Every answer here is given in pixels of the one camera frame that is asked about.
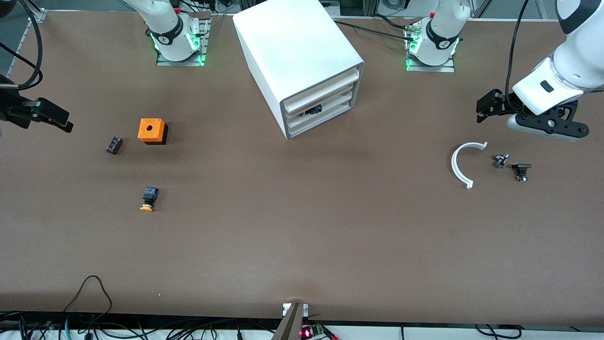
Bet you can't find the white drawer with notch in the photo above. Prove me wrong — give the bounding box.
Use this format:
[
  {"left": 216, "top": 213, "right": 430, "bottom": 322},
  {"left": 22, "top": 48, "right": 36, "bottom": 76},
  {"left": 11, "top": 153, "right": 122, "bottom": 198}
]
[{"left": 285, "top": 84, "right": 355, "bottom": 127}]

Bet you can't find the yellow push button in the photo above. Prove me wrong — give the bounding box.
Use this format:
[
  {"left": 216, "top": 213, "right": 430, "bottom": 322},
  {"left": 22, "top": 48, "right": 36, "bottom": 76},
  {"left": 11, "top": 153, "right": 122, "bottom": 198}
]
[{"left": 140, "top": 187, "right": 159, "bottom": 212}]

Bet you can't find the white drawer cabinet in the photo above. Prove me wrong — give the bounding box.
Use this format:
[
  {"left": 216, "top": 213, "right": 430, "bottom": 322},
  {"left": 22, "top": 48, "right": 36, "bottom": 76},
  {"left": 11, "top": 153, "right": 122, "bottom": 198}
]
[{"left": 233, "top": 0, "right": 365, "bottom": 140}]

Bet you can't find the orange box with hole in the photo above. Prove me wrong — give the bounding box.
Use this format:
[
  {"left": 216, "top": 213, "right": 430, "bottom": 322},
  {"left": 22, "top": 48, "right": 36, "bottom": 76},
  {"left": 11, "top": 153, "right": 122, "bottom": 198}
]
[{"left": 138, "top": 118, "right": 168, "bottom": 145}]

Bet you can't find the circuit board with red light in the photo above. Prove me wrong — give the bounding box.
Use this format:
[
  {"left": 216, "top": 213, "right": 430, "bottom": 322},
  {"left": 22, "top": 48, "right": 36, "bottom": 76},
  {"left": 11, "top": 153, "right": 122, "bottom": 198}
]
[{"left": 299, "top": 323, "right": 327, "bottom": 340}]

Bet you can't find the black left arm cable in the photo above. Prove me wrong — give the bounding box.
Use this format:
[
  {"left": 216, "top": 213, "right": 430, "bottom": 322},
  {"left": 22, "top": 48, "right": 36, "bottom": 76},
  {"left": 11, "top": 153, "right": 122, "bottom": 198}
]
[{"left": 505, "top": 0, "right": 530, "bottom": 111}]

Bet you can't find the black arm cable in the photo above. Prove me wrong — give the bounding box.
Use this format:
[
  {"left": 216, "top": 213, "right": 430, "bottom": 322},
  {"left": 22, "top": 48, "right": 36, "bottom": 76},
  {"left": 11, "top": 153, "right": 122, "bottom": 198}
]
[
  {"left": 505, "top": 0, "right": 530, "bottom": 111},
  {"left": 0, "top": 0, "right": 44, "bottom": 91}
]

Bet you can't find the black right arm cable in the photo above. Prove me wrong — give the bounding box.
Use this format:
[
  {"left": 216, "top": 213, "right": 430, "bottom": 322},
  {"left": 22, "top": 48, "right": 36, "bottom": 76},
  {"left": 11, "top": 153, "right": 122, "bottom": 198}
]
[{"left": 0, "top": 0, "right": 44, "bottom": 91}]

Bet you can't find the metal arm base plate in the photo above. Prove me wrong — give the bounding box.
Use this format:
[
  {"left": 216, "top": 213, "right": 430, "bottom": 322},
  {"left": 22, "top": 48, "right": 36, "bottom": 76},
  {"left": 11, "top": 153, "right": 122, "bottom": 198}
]
[
  {"left": 405, "top": 24, "right": 456, "bottom": 73},
  {"left": 156, "top": 12, "right": 209, "bottom": 67}
]

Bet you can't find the white curved plastic bracket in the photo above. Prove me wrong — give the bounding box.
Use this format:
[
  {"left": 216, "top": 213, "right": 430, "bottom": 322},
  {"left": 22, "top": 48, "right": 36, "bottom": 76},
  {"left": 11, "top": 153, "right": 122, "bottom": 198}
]
[{"left": 451, "top": 142, "right": 488, "bottom": 189}]

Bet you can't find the black cable on table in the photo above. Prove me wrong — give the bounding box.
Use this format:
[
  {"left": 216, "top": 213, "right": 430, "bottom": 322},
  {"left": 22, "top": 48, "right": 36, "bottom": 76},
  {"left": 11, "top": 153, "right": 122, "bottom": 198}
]
[{"left": 333, "top": 20, "right": 417, "bottom": 41}]

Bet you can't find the black looped cable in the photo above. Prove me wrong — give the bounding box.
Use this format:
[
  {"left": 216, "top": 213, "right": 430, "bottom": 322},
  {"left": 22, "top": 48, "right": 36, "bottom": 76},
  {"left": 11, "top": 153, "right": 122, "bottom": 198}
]
[{"left": 63, "top": 275, "right": 113, "bottom": 331}]

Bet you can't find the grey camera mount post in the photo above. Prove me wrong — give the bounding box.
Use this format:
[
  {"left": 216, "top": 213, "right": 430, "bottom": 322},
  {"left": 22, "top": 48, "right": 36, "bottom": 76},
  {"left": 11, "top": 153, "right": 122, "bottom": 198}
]
[{"left": 271, "top": 302, "right": 306, "bottom": 340}]

